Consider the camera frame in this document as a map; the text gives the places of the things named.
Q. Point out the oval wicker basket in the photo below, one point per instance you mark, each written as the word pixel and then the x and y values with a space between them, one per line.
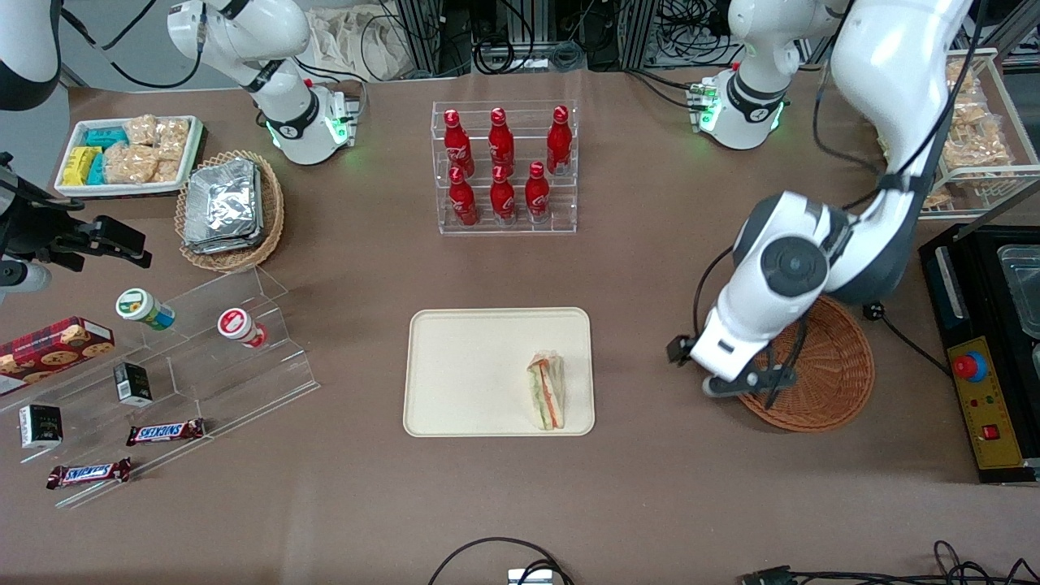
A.
pixel 272 211

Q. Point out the small black box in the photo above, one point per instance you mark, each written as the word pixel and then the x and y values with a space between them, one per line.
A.
pixel 132 383
pixel 41 426

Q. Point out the clear acrylic stepped shelf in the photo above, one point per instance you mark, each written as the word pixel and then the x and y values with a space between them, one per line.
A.
pixel 244 390

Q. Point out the metal pan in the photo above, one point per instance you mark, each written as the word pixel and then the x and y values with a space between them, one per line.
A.
pixel 1022 288

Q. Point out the silver foil pouch stack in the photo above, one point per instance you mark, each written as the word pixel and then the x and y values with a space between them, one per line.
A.
pixel 223 207

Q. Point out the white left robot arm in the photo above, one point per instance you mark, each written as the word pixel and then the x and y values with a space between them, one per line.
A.
pixel 894 65

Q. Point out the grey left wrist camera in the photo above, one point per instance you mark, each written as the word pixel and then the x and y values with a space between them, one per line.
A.
pixel 723 387

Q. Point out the clear bag of crackers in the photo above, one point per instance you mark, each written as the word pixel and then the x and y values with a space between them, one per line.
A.
pixel 142 130
pixel 130 164
pixel 173 138
pixel 168 171

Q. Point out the red lid yogurt cup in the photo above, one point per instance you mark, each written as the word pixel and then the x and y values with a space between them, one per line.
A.
pixel 240 327

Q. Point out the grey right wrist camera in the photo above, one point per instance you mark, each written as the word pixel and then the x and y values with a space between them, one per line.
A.
pixel 20 276

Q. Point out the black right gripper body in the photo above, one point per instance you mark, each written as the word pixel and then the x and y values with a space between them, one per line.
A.
pixel 34 230

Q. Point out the beige cloth bag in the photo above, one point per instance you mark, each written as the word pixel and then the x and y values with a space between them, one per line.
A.
pixel 349 41

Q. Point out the snickers chocolate bar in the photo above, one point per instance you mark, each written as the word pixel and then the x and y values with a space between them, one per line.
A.
pixel 89 473
pixel 165 432

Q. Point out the round brown wicker basket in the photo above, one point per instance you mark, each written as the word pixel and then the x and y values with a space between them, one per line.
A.
pixel 837 374

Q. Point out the green lid yogurt cup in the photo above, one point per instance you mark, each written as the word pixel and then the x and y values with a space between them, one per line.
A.
pixel 142 309

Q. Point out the clear bag of pastry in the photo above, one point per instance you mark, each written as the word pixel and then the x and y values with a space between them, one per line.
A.
pixel 979 150
pixel 971 115
pixel 963 75
pixel 937 198

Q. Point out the white rectangular snack tray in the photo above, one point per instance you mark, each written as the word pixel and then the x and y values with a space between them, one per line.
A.
pixel 69 138

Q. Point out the black appliance with yellow panel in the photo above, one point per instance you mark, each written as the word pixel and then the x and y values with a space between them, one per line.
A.
pixel 975 284

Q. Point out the teal snack packet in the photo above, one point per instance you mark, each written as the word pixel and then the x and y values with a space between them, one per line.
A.
pixel 106 137
pixel 97 169

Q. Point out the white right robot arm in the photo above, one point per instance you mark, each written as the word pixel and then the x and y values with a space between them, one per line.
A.
pixel 280 101

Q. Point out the small silver device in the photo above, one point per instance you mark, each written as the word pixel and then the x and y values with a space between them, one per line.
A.
pixel 530 577

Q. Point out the red cola bottle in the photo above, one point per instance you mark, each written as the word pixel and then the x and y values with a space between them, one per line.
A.
pixel 502 199
pixel 558 142
pixel 500 142
pixel 457 146
pixel 463 201
pixel 537 197

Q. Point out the beige plastic tray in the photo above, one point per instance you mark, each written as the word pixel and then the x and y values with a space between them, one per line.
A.
pixel 471 374

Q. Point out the triangle sandwich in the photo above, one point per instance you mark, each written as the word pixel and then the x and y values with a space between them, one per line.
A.
pixel 548 390

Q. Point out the clear acrylic bottle rack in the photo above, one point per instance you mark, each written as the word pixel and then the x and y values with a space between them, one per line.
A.
pixel 561 203

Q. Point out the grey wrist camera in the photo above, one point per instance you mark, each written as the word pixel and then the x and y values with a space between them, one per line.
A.
pixel 723 387
pixel 20 276

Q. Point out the red cookie box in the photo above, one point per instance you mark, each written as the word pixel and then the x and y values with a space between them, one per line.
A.
pixel 57 348

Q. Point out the yellow snack packet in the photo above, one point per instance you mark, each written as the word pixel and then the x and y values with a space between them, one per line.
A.
pixel 80 165

